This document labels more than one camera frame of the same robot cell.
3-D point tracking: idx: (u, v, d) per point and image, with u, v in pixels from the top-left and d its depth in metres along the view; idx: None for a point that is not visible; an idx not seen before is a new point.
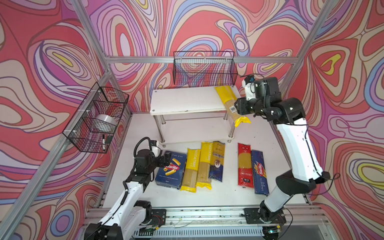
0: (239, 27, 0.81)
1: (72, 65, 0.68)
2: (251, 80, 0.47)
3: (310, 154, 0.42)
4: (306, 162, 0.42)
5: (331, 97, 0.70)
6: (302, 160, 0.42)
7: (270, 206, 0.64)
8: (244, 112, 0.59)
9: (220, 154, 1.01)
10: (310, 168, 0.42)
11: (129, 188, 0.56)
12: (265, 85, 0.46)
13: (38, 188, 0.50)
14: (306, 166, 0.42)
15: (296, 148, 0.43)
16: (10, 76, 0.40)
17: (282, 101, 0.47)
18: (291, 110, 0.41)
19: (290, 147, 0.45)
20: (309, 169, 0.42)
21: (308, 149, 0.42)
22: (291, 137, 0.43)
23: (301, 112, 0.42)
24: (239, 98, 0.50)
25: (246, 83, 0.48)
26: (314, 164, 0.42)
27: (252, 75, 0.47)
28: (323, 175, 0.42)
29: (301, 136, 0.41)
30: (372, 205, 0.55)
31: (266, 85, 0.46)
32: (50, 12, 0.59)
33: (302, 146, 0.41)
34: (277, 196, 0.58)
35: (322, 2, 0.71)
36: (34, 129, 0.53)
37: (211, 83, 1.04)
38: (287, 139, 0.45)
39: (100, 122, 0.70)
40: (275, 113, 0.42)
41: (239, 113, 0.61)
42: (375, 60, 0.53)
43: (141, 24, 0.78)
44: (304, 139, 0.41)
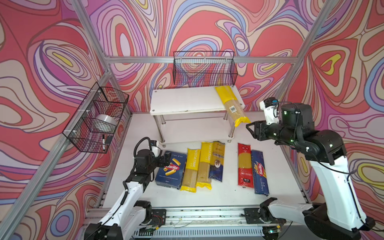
0: (239, 27, 0.81)
1: (72, 65, 0.68)
2: (273, 103, 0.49)
3: (352, 197, 0.35)
4: (349, 208, 0.35)
5: (331, 97, 0.70)
6: (343, 206, 0.36)
7: (272, 210, 0.64)
8: (262, 137, 0.52)
9: (220, 154, 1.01)
10: (353, 215, 0.35)
11: (129, 188, 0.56)
12: (298, 114, 0.39)
13: (38, 188, 0.50)
14: (348, 212, 0.36)
15: (335, 193, 0.37)
16: (10, 76, 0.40)
17: (318, 134, 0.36)
18: (330, 146, 0.35)
19: (327, 187, 0.38)
20: (352, 217, 0.35)
21: (350, 192, 0.35)
22: (331, 179, 0.36)
23: (341, 149, 0.36)
24: (259, 122, 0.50)
25: (267, 106, 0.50)
26: (357, 210, 0.36)
27: (273, 98, 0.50)
28: (367, 223, 0.36)
29: (342, 181, 0.35)
30: (371, 204, 0.55)
31: (297, 114, 0.39)
32: (50, 12, 0.59)
33: (344, 191, 0.35)
34: (287, 212, 0.56)
35: (322, 3, 0.72)
36: (34, 129, 0.53)
37: (211, 83, 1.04)
38: (324, 180, 0.38)
39: (99, 122, 0.70)
40: (311, 149, 0.36)
41: (256, 138, 0.54)
42: (375, 60, 0.53)
43: (141, 24, 0.78)
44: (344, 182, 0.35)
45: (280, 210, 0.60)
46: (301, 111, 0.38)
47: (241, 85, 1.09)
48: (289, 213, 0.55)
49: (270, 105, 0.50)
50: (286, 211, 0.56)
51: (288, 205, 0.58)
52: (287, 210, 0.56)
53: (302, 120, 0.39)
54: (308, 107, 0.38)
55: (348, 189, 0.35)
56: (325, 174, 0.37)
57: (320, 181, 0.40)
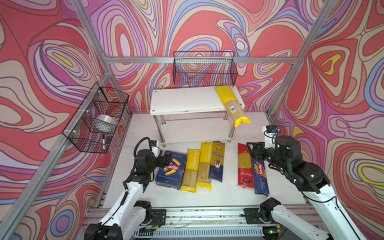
0: (239, 27, 0.81)
1: (72, 66, 0.68)
2: (274, 130, 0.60)
3: (351, 225, 0.39)
4: (349, 235, 0.38)
5: (330, 97, 0.70)
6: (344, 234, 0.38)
7: (275, 217, 0.63)
8: (260, 157, 0.59)
9: (220, 154, 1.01)
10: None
11: (129, 188, 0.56)
12: (288, 148, 0.46)
13: (38, 188, 0.50)
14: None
15: (332, 220, 0.40)
16: (10, 76, 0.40)
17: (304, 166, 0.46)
18: (312, 177, 0.42)
19: (324, 215, 0.42)
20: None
21: (345, 217, 0.39)
22: (324, 208, 0.41)
23: (325, 178, 0.43)
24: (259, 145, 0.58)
25: (268, 132, 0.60)
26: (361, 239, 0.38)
27: (275, 126, 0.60)
28: None
29: (332, 208, 0.40)
30: (371, 205, 0.55)
31: (287, 148, 0.46)
32: (50, 12, 0.59)
33: (339, 219, 0.39)
34: (295, 228, 0.55)
35: (322, 2, 0.71)
36: (34, 129, 0.53)
37: (211, 83, 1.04)
38: (320, 208, 0.42)
39: (99, 122, 0.70)
40: (297, 180, 0.43)
41: (255, 157, 0.59)
42: (375, 60, 0.53)
43: (141, 25, 0.79)
44: (336, 210, 0.40)
45: (286, 223, 0.59)
46: (291, 146, 0.45)
47: (241, 85, 1.09)
48: (297, 230, 0.54)
49: (271, 132, 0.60)
50: (293, 227, 0.55)
51: (299, 222, 0.55)
52: (294, 226, 0.55)
53: (292, 154, 0.45)
54: (297, 143, 0.45)
55: (343, 216, 0.39)
56: (318, 204, 0.42)
57: (318, 209, 0.43)
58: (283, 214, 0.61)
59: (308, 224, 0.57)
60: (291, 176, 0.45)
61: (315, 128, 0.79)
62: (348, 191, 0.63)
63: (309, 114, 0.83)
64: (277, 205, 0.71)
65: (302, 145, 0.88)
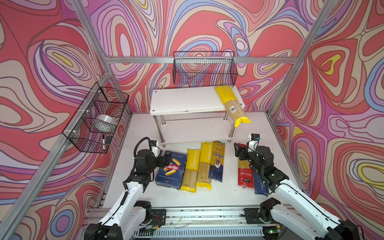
0: (239, 27, 0.81)
1: (72, 65, 0.68)
2: (256, 138, 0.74)
3: (314, 205, 0.47)
4: (313, 212, 0.46)
5: (331, 97, 0.70)
6: (310, 212, 0.46)
7: (274, 215, 0.63)
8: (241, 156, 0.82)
9: (220, 154, 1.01)
10: (320, 216, 0.44)
11: (129, 188, 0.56)
12: (263, 158, 0.60)
13: (38, 188, 0.50)
14: (315, 216, 0.45)
15: (299, 204, 0.49)
16: (9, 76, 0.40)
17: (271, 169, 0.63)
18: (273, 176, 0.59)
19: (297, 207, 0.51)
20: (321, 219, 0.44)
21: (307, 200, 0.49)
22: (288, 195, 0.53)
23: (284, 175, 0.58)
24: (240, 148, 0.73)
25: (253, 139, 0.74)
26: (323, 213, 0.45)
27: (258, 135, 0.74)
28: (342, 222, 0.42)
29: (291, 192, 0.52)
30: (371, 204, 0.55)
31: (264, 158, 0.60)
32: (50, 12, 0.59)
33: (301, 200, 0.49)
34: (294, 225, 0.55)
35: (322, 2, 0.71)
36: (34, 129, 0.53)
37: (211, 83, 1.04)
38: (291, 201, 0.52)
39: (99, 122, 0.70)
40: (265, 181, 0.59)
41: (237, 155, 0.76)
42: (375, 60, 0.53)
43: (141, 25, 0.79)
44: (295, 193, 0.52)
45: (285, 221, 0.59)
46: (266, 157, 0.59)
47: (241, 85, 1.09)
48: (295, 226, 0.54)
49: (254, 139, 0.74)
50: (292, 223, 0.55)
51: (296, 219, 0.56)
52: (293, 222, 0.55)
53: (265, 162, 0.60)
54: (271, 155, 0.59)
55: (303, 198, 0.50)
56: (287, 196, 0.53)
57: (295, 207, 0.51)
58: (282, 212, 0.61)
59: (305, 221, 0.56)
60: (262, 178, 0.60)
61: (315, 128, 0.79)
62: (348, 191, 0.63)
63: (309, 114, 0.83)
64: (277, 205, 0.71)
65: (302, 145, 0.88)
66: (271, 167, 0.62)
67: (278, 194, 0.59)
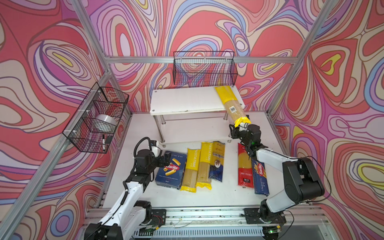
0: (239, 27, 0.81)
1: (72, 65, 0.68)
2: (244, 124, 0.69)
3: (282, 154, 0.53)
4: (279, 157, 0.57)
5: (331, 96, 0.70)
6: (277, 158, 0.56)
7: (270, 206, 0.65)
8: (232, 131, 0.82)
9: (220, 154, 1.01)
10: (285, 158, 0.54)
11: (129, 188, 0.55)
12: (251, 133, 0.72)
13: (38, 188, 0.50)
14: (280, 159, 0.55)
15: (271, 157, 0.59)
16: (10, 77, 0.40)
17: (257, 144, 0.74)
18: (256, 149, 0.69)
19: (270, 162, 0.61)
20: (285, 159, 0.53)
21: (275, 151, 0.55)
22: (264, 154, 0.64)
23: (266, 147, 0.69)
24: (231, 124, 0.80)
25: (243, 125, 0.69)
26: (287, 157, 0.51)
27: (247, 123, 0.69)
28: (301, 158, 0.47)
29: (266, 150, 0.65)
30: (371, 204, 0.55)
31: (251, 134, 0.72)
32: (49, 12, 0.58)
33: (271, 153, 0.61)
34: (280, 200, 0.58)
35: (322, 2, 0.71)
36: (34, 129, 0.53)
37: (211, 83, 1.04)
38: (267, 159, 0.63)
39: (99, 122, 0.70)
40: (249, 152, 0.72)
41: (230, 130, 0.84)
42: (375, 60, 0.53)
43: (141, 25, 0.79)
44: (269, 151, 0.64)
45: (275, 203, 0.62)
46: (254, 132, 0.70)
47: (241, 85, 1.09)
48: (280, 198, 0.58)
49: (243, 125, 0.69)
50: (278, 199, 0.60)
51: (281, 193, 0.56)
52: (278, 197, 0.59)
53: (253, 137, 0.72)
54: (260, 131, 0.70)
55: (273, 151, 0.63)
56: (263, 156, 0.64)
57: (268, 163, 0.62)
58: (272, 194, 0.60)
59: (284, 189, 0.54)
60: (247, 149, 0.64)
61: (316, 128, 0.79)
62: (349, 191, 0.63)
63: (309, 114, 0.83)
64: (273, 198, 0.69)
65: (302, 145, 0.88)
66: (259, 142, 0.73)
67: (259, 160, 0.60)
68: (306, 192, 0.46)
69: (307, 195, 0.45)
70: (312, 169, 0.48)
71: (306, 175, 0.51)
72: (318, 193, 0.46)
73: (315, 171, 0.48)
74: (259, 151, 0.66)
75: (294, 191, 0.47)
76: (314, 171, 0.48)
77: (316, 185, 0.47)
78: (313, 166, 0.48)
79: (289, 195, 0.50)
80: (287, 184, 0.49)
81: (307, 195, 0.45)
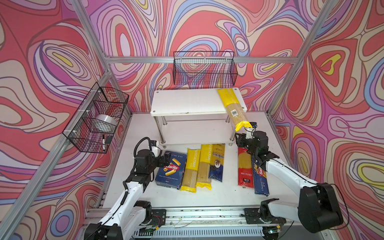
0: (239, 27, 0.81)
1: (72, 66, 0.68)
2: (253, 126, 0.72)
3: (298, 173, 0.52)
4: (294, 177, 0.51)
5: (330, 97, 0.70)
6: (292, 178, 0.50)
7: (272, 210, 0.64)
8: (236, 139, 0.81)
9: (220, 154, 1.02)
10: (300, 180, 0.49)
11: (129, 188, 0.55)
12: (258, 139, 0.67)
13: (38, 188, 0.50)
14: (296, 180, 0.49)
15: (286, 175, 0.53)
16: (10, 77, 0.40)
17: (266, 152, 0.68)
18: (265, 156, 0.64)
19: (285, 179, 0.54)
20: (300, 182, 0.48)
21: (290, 170, 0.54)
22: (278, 169, 0.57)
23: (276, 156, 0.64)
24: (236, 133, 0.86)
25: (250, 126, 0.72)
26: (304, 178, 0.50)
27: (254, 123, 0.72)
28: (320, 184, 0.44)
29: (279, 165, 0.58)
30: (371, 204, 0.55)
31: (258, 140, 0.67)
32: (50, 12, 0.59)
33: (286, 171, 0.54)
34: (285, 210, 0.56)
35: (322, 2, 0.71)
36: (34, 129, 0.53)
37: (211, 85, 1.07)
38: (280, 175, 0.56)
39: (99, 122, 0.70)
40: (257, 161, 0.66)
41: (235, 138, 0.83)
42: (375, 60, 0.53)
43: (141, 25, 0.79)
44: (284, 167, 0.56)
45: (279, 210, 0.60)
46: (260, 138, 0.65)
47: (241, 85, 1.09)
48: (287, 209, 0.55)
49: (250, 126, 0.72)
50: (284, 209, 0.57)
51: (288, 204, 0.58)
52: (285, 207, 0.57)
53: (260, 144, 0.67)
54: (266, 138, 0.65)
55: (288, 169, 0.55)
56: (278, 172, 0.57)
57: (280, 178, 0.56)
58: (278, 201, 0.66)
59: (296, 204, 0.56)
60: (255, 158, 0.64)
61: (315, 128, 0.79)
62: (349, 191, 0.63)
63: (309, 115, 0.83)
64: (275, 201, 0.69)
65: (302, 145, 0.90)
66: (266, 149, 0.67)
67: (272, 173, 0.60)
68: (324, 222, 0.42)
69: (325, 224, 0.41)
70: (333, 199, 0.42)
71: (323, 200, 0.46)
72: (337, 223, 0.42)
73: (335, 200, 0.42)
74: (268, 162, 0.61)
75: (311, 219, 0.42)
76: (335, 200, 0.42)
77: (334, 214, 0.42)
78: (335, 196, 0.43)
79: (303, 220, 0.45)
80: (303, 209, 0.44)
81: (325, 225, 0.41)
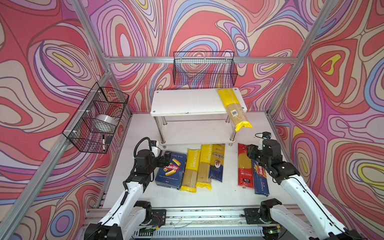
0: (239, 27, 0.81)
1: (72, 66, 0.68)
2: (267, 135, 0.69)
3: (323, 210, 0.44)
4: (318, 213, 0.44)
5: (331, 97, 0.70)
6: (314, 214, 0.44)
7: (274, 216, 0.63)
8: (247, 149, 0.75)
9: (220, 154, 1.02)
10: (324, 220, 0.42)
11: (129, 188, 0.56)
12: (269, 147, 0.60)
13: (38, 188, 0.50)
14: (318, 218, 0.43)
15: (306, 206, 0.46)
16: (10, 77, 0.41)
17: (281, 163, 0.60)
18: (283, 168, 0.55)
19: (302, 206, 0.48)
20: (324, 223, 0.42)
21: (313, 200, 0.46)
22: (297, 194, 0.49)
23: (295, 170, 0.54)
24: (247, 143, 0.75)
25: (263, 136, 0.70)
26: (329, 217, 0.43)
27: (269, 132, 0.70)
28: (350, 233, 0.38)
29: (299, 189, 0.49)
30: (371, 205, 0.55)
31: (270, 147, 0.60)
32: (50, 12, 0.59)
33: (308, 200, 0.46)
34: (290, 226, 0.55)
35: (322, 3, 0.72)
36: (34, 129, 0.53)
37: (211, 85, 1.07)
38: (299, 202, 0.49)
39: (99, 122, 0.70)
40: (273, 173, 0.56)
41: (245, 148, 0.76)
42: (375, 60, 0.53)
43: (141, 25, 0.79)
44: (306, 195, 0.47)
45: (282, 220, 0.59)
46: (271, 145, 0.59)
47: (241, 85, 1.09)
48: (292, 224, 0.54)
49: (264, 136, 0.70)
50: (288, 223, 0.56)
51: (293, 219, 0.56)
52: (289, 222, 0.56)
53: (272, 151, 0.59)
54: (278, 144, 0.58)
55: (311, 198, 0.47)
56: (297, 197, 0.49)
57: (296, 201, 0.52)
58: (281, 212, 0.61)
59: (304, 222, 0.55)
60: (269, 168, 0.58)
61: (315, 128, 0.79)
62: (349, 192, 0.63)
63: (309, 115, 0.83)
64: (277, 205, 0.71)
65: (302, 145, 0.90)
66: (280, 159, 0.59)
67: (288, 193, 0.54)
68: None
69: None
70: None
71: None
72: None
73: None
74: (289, 178, 0.52)
75: None
76: None
77: None
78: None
79: None
80: None
81: None
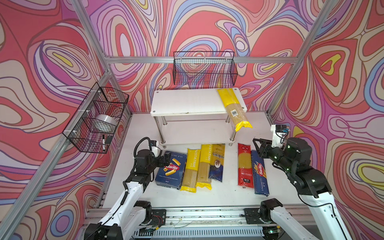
0: (239, 27, 0.81)
1: (72, 66, 0.68)
2: (284, 131, 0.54)
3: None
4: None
5: (330, 97, 0.70)
6: None
7: (275, 219, 0.63)
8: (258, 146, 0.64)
9: (220, 154, 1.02)
10: None
11: (129, 188, 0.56)
12: (298, 150, 0.46)
13: (37, 188, 0.50)
14: None
15: (329, 232, 0.40)
16: (10, 77, 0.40)
17: (309, 171, 0.46)
18: (312, 181, 0.43)
19: (320, 222, 0.42)
20: None
21: (339, 226, 0.39)
22: (322, 216, 0.41)
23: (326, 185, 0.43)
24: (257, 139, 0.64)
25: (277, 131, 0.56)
26: None
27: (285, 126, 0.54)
28: None
29: (327, 213, 0.40)
30: (371, 204, 0.55)
31: (297, 151, 0.46)
32: (49, 12, 0.58)
33: (333, 225, 0.39)
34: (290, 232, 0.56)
35: (322, 3, 0.72)
36: (34, 129, 0.53)
37: (211, 85, 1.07)
38: (318, 219, 0.43)
39: (99, 122, 0.70)
40: (297, 183, 0.45)
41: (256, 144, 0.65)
42: (375, 60, 0.53)
43: (141, 25, 0.79)
44: (332, 221, 0.40)
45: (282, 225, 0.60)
46: (301, 149, 0.45)
47: (241, 85, 1.09)
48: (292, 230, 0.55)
49: (280, 132, 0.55)
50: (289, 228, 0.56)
51: (294, 226, 0.56)
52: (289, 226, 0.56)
53: (300, 157, 0.46)
54: (310, 149, 0.44)
55: (337, 225, 0.39)
56: (319, 217, 0.42)
57: (313, 214, 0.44)
58: (282, 216, 0.61)
59: (304, 229, 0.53)
60: (293, 177, 0.46)
61: (315, 128, 0.79)
62: (349, 192, 0.63)
63: (309, 115, 0.83)
64: (278, 206, 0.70)
65: None
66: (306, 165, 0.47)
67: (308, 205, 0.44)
68: None
69: None
70: None
71: None
72: None
73: None
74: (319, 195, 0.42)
75: None
76: None
77: None
78: None
79: None
80: None
81: None
